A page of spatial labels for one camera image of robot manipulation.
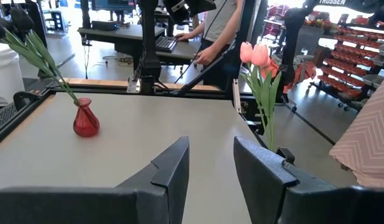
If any black box on desk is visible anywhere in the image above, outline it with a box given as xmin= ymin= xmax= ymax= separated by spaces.
xmin=91 ymin=20 xmax=119 ymax=32

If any pink artificial tulip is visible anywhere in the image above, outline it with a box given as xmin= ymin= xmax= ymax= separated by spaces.
xmin=260 ymin=58 xmax=283 ymax=150
xmin=251 ymin=43 xmax=275 ymax=152
xmin=240 ymin=41 xmax=272 ymax=150

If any person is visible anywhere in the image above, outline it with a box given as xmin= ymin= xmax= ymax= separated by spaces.
xmin=174 ymin=0 xmax=242 ymax=91

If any silver aluminium bracket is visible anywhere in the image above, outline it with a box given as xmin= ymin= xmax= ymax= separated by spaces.
xmin=232 ymin=78 xmax=243 ymax=114

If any rack with red bins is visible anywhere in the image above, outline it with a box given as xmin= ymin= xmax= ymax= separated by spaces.
xmin=316 ymin=12 xmax=384 ymax=112

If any dark monitor on desk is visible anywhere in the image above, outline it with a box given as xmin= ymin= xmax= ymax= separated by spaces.
xmin=91 ymin=0 xmax=136 ymax=12

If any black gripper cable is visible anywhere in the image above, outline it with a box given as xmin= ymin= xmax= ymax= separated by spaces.
xmin=174 ymin=0 xmax=229 ymax=85

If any grey desk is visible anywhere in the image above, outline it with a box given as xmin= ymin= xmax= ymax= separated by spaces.
xmin=77 ymin=24 xmax=202 ymax=67

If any black computer keyboard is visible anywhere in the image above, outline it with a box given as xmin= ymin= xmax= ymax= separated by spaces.
xmin=154 ymin=35 xmax=179 ymax=54

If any black perforated computer case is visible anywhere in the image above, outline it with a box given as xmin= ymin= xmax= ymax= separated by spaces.
xmin=0 ymin=101 xmax=19 ymax=134

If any person's hand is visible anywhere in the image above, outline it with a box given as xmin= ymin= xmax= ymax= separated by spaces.
xmin=174 ymin=32 xmax=195 ymax=42
xmin=194 ymin=46 xmax=218 ymax=66

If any white box with label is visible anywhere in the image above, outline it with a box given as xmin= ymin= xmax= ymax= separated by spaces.
xmin=0 ymin=42 xmax=26 ymax=106

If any black table frame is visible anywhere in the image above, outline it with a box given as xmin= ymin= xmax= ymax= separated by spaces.
xmin=0 ymin=77 xmax=296 ymax=165

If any red glass vase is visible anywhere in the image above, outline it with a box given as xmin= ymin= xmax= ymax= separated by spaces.
xmin=73 ymin=97 xmax=101 ymax=138

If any pink chevron patterned cloth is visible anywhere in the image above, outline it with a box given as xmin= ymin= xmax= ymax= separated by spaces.
xmin=329 ymin=73 xmax=384 ymax=189

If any orange cloth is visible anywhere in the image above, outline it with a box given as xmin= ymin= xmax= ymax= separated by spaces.
xmin=260 ymin=58 xmax=317 ymax=85

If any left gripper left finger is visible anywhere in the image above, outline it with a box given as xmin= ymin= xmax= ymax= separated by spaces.
xmin=0 ymin=136 xmax=191 ymax=224

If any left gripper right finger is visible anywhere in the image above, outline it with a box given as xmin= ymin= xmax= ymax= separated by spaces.
xmin=233 ymin=136 xmax=384 ymax=224

